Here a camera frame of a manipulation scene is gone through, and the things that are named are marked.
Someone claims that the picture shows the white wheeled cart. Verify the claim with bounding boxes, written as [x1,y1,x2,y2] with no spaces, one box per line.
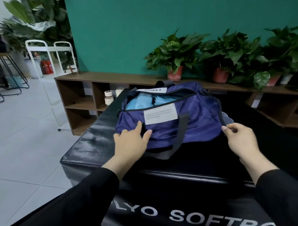
[25,39,79,131]

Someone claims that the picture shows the navy blue bag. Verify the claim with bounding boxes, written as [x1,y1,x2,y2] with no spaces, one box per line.
[115,80,233,160]

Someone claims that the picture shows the person's left forearm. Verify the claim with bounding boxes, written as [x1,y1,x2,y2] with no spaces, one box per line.
[19,160,133,226]

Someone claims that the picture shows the red bottle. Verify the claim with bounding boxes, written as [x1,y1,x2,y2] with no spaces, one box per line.
[41,60,54,75]

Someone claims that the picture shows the white metal rack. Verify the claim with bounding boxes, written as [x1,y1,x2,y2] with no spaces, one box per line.
[0,0,75,70]

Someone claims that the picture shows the wooden top black stool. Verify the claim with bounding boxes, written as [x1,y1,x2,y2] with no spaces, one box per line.
[0,51,29,104]

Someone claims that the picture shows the light blue vest black trim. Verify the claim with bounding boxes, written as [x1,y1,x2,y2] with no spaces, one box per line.
[125,91,179,111]

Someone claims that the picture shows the green plant in white pot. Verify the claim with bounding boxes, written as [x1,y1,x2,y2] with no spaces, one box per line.
[251,25,298,90]

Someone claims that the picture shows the green plant in red pot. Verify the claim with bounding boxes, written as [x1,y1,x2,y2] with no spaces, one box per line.
[196,29,264,84]
[144,30,210,82]

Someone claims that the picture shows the person's right forearm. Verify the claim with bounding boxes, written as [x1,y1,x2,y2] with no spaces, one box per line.
[240,151,298,226]

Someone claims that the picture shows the person's right hand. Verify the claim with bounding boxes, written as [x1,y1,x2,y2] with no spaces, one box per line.
[221,123,264,161]

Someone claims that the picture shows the small white-lidded jar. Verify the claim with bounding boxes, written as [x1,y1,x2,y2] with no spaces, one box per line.
[104,90,115,106]

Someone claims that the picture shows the black leather bench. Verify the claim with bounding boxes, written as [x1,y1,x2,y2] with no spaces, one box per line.
[60,88,298,226]

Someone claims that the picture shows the person's left hand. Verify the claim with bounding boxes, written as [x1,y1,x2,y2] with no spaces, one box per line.
[112,121,153,175]

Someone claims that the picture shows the wooden shelf cabinet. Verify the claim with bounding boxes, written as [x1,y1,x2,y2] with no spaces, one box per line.
[54,72,298,137]

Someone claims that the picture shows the teal bucket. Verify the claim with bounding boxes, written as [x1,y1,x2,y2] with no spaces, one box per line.
[6,75,24,89]

